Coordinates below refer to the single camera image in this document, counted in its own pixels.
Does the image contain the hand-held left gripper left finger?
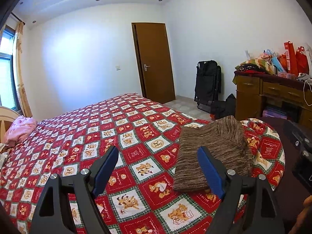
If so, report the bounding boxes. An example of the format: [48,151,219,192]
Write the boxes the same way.
[30,146,119,234]

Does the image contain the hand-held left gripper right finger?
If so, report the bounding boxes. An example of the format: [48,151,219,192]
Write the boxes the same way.
[197,146,285,234]

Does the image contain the brown knitted sweater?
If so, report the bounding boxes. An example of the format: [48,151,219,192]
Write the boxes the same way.
[173,116,253,192]

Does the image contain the person's right forearm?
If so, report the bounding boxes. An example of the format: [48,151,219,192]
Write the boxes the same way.
[289,196,312,234]

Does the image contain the pile of folded clothes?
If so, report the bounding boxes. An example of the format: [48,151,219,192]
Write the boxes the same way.
[234,57,277,75]

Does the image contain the dark maroon cloth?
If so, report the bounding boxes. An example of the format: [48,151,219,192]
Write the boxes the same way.
[256,116,308,234]

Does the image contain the purple box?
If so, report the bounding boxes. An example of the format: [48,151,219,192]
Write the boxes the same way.
[263,106,287,120]

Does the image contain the red printed blanket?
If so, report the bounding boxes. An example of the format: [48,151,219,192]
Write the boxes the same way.
[0,93,285,234]

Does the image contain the black bag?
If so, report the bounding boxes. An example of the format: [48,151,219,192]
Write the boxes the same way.
[210,93,236,120]

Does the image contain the wooden dresser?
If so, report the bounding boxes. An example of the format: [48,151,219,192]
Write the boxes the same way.
[234,69,312,129]

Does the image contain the red shopping bag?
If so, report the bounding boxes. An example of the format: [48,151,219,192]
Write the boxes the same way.
[295,46,310,75]

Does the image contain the light blue paper bag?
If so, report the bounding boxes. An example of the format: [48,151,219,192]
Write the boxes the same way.
[264,49,281,75]

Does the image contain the tall red gift bag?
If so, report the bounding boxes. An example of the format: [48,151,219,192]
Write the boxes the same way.
[283,41,299,76]

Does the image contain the white paper bag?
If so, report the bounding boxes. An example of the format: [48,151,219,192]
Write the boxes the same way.
[305,43,312,72]

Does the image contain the black folding chair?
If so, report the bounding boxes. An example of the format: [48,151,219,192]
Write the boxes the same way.
[194,60,222,114]

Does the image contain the pink pillow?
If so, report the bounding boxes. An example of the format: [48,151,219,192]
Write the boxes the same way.
[4,116,38,145]

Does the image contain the white patterned cloth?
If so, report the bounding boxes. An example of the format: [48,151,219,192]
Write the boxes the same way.
[0,143,10,167]

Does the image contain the cream wooden headboard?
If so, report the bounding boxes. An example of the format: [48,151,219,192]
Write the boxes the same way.
[0,106,21,144]

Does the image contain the brown wooden door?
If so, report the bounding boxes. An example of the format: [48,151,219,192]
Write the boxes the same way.
[131,22,176,104]

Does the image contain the yellow patterned curtain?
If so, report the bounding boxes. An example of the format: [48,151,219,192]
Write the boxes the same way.
[15,21,33,117]

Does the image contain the window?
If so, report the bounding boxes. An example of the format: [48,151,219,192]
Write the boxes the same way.
[0,26,19,114]

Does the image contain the thin white cable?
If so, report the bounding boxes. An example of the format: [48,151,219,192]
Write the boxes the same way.
[303,79,312,106]

